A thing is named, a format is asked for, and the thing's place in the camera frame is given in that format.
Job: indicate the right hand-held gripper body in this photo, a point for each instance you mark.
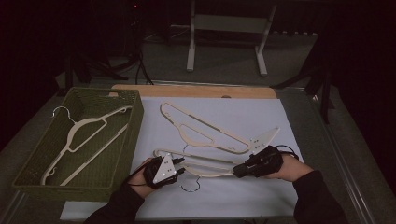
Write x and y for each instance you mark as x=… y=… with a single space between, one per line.
x=264 y=163

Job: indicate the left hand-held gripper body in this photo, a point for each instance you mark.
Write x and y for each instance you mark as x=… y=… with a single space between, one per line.
x=165 y=169

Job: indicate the beige plastic clothes hanger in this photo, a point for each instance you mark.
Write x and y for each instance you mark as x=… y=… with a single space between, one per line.
x=205 y=173
x=72 y=130
x=204 y=144

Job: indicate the green woven basket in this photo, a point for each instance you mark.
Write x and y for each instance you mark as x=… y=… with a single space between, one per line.
x=121 y=155

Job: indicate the person's left hand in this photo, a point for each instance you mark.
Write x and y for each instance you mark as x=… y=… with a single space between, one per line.
x=138 y=177

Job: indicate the person's right hand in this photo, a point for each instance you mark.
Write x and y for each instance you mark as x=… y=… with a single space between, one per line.
x=294 y=169

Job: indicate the white paper sheet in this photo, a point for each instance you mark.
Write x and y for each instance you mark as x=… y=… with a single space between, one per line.
x=233 y=118

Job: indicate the black tripod stand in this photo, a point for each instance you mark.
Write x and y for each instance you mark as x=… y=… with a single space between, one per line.
x=84 y=70
x=323 y=84

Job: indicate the white-framed desk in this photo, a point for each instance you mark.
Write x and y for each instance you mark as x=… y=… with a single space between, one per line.
x=230 y=23

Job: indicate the metal frame rail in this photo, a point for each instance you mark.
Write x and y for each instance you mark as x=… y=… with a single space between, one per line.
x=351 y=174

